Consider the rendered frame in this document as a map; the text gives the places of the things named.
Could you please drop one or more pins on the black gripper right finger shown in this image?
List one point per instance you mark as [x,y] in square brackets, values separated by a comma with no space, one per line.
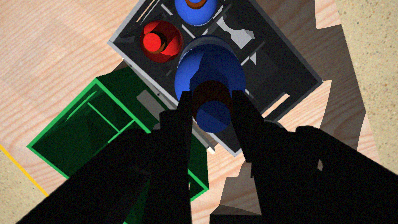
[350,189]

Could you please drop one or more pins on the red bottle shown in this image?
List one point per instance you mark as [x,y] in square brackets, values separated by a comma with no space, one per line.
[160,35]

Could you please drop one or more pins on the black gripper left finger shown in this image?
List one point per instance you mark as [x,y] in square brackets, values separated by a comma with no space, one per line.
[104,190]

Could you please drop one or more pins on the dark grey plastic crate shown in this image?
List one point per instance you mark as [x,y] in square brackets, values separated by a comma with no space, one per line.
[273,67]

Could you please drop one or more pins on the green crate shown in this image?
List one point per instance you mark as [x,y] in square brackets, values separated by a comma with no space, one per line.
[100,111]

